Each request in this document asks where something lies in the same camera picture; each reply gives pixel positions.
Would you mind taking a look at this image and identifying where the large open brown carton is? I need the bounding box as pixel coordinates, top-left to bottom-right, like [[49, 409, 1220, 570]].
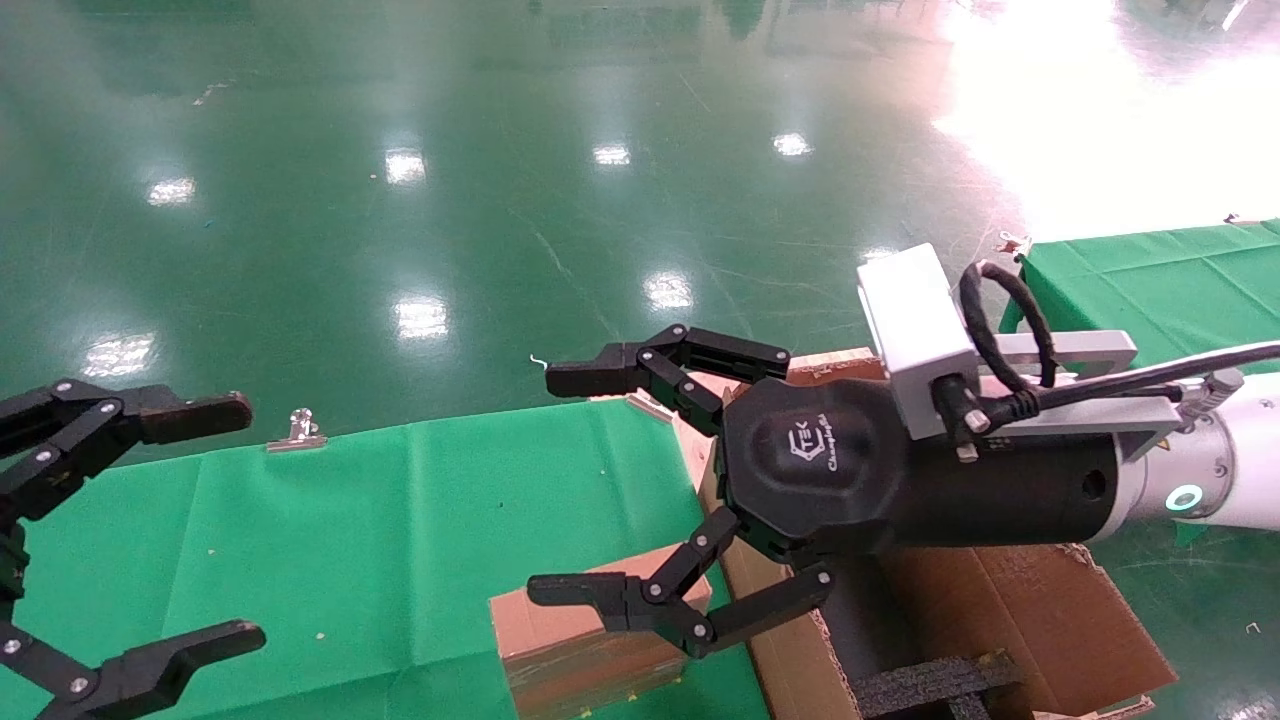
[[697, 347, 1179, 720]]

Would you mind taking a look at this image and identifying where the large green table cloth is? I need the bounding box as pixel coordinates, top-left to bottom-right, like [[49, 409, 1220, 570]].
[[0, 400, 771, 720]]

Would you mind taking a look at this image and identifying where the silver camera mount bracket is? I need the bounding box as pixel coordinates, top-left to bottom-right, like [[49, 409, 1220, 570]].
[[975, 330, 1243, 466]]

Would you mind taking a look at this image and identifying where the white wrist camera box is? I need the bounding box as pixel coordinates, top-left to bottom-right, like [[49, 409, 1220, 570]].
[[857, 243, 986, 443]]

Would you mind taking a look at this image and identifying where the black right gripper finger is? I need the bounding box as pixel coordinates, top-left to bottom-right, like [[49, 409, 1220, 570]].
[[527, 505, 834, 658], [546, 325, 791, 436]]

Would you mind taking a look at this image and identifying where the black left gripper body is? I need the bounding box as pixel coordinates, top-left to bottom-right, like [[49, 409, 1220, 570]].
[[0, 522, 26, 606]]

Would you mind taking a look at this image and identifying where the black foam bar insert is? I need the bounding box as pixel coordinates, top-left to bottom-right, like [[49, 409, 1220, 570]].
[[850, 650, 1023, 720]]

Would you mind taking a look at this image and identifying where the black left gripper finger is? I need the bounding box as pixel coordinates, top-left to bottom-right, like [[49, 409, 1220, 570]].
[[0, 618, 267, 720], [0, 378, 253, 523]]

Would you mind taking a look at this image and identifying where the small brown cardboard box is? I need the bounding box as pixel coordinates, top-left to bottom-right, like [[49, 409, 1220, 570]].
[[489, 545, 716, 720]]

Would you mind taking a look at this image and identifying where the green cloth with creases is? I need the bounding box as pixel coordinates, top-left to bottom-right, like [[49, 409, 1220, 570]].
[[1000, 220, 1280, 548]]

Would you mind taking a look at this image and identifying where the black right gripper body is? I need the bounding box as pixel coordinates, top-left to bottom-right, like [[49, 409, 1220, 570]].
[[720, 378, 1119, 561]]

